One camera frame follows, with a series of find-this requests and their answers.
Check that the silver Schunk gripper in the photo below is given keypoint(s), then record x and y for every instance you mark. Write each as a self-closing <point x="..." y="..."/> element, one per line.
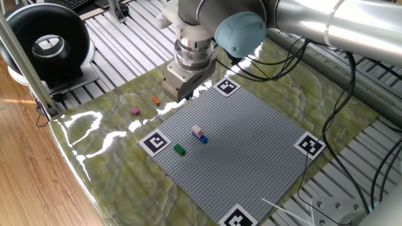
<point x="180" y="83"/>

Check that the white Lego brick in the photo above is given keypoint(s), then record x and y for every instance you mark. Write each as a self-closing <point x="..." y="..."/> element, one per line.
<point x="197" y="129"/>

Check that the silver UR5 robot arm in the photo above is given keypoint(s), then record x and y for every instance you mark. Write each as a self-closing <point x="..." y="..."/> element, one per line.
<point x="345" y="25"/>

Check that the orange Lego brick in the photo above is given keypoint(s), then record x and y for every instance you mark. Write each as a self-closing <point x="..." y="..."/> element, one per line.
<point x="156" y="100"/>

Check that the pink Lego brick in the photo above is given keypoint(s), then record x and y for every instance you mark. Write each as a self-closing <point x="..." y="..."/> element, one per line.
<point x="199" y="135"/>

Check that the blue Lego brick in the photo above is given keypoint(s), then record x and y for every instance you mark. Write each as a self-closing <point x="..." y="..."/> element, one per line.
<point x="204" y="139"/>

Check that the magenta Lego brick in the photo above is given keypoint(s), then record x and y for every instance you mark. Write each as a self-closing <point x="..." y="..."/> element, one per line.
<point x="135" y="111"/>

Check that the green Lego brick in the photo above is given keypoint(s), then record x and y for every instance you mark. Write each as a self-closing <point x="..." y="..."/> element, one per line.
<point x="179" y="149"/>

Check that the grey Lego baseplate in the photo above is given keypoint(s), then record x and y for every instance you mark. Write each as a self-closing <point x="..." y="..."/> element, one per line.
<point x="245" y="141"/>

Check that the black white fiducial marker tag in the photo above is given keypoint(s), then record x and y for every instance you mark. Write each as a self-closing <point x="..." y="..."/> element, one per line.
<point x="309" y="145"/>
<point x="154" y="142"/>
<point x="226" y="86"/>
<point x="237" y="217"/>

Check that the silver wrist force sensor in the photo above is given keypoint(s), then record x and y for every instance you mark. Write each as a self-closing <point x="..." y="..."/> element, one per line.
<point x="194" y="55"/>

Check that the green marble pattern mat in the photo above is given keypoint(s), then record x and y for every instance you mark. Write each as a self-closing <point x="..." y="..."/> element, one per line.
<point x="125" y="182"/>

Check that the black keyboard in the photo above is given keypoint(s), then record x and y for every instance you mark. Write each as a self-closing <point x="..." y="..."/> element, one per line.
<point x="73" y="3"/>

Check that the silver robot mounting plate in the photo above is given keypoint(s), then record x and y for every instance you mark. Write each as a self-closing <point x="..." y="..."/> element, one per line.
<point x="336" y="208"/>

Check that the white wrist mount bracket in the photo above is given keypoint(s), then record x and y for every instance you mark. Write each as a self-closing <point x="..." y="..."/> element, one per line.
<point x="188" y="28"/>

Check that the aluminium frame post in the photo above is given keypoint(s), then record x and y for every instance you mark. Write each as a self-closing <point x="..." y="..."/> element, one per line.
<point x="28" y="72"/>
<point x="115" y="11"/>

